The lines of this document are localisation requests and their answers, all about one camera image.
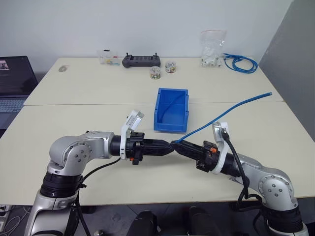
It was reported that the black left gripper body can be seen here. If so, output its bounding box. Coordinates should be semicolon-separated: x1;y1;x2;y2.
126;132;146;166

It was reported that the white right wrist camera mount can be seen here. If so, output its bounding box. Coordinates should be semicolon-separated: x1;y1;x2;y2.
212;120;231;176

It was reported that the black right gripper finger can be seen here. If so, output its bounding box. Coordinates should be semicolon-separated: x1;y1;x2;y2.
174;140;205;153
174;146;203;162

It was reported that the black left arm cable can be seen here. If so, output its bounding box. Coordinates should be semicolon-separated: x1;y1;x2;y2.
73;157;123;236

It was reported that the dark rounded shape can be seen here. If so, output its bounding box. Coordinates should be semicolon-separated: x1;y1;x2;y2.
132;210;158;236
188;206;218;236

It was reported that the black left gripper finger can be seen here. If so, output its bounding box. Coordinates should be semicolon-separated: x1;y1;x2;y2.
144;147;176;157
144;139;176;149

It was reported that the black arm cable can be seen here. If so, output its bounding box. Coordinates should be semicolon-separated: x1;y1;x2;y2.
222;128;262;213
73;157;123;236

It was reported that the long blue cable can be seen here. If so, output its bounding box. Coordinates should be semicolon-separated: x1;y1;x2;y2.
171;91;273;145

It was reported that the black handheld controller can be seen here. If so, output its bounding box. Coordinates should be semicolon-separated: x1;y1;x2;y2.
122;52;162;69

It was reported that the clear box of small parts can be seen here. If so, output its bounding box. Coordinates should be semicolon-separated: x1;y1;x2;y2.
96;49;120;67

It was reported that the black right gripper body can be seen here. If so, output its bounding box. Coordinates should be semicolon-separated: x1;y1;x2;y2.
195;140;219;173

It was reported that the coiled blue cable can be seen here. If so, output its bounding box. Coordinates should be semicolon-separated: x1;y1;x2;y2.
222;52;258;74

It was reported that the short blue cable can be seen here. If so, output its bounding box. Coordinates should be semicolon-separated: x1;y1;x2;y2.
160;94;185;121

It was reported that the clear bag of white couplers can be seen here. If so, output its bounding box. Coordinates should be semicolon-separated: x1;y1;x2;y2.
199;29;228;68

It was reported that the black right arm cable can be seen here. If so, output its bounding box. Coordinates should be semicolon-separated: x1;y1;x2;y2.
222;128;262;213

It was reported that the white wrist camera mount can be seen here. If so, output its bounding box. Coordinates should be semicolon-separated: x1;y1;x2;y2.
212;120;231;176
120;109;146;161

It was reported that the small clear jar of pins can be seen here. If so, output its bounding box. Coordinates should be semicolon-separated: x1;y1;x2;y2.
165;61;178;74
149;66;161;80

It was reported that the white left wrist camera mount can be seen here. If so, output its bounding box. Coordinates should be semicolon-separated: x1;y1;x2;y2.
120;109;146;161

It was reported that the blue plastic bin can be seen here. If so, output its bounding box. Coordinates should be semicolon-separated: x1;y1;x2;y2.
153;87;190;134

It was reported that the grey laptop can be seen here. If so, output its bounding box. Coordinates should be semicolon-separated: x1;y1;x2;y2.
0;56;38;130

